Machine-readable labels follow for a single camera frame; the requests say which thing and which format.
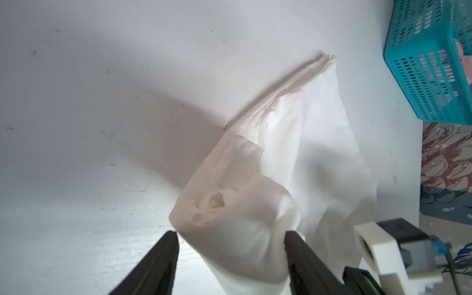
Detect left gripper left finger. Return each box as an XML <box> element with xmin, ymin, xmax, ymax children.
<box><xmin>110</xmin><ymin>231</ymin><xmax>179</xmax><ymax>295</ymax></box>

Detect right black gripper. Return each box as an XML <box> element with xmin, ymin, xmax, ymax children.
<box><xmin>342</xmin><ymin>266</ymin><xmax>385</xmax><ymax>295</ymax></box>

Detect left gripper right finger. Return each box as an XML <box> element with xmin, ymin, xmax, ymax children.
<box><xmin>285</xmin><ymin>231</ymin><xmax>347</xmax><ymax>295</ymax></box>

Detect white cloth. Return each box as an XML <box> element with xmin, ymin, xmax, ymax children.
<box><xmin>169</xmin><ymin>54</ymin><xmax>377</xmax><ymax>295</ymax></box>

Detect pink shark print shorts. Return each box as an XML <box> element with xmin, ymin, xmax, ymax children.
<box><xmin>455</xmin><ymin>39</ymin><xmax>472</xmax><ymax>86</ymax></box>

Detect teal plastic basket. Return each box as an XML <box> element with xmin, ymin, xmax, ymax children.
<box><xmin>383</xmin><ymin>0</ymin><xmax>472</xmax><ymax>125</ymax></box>

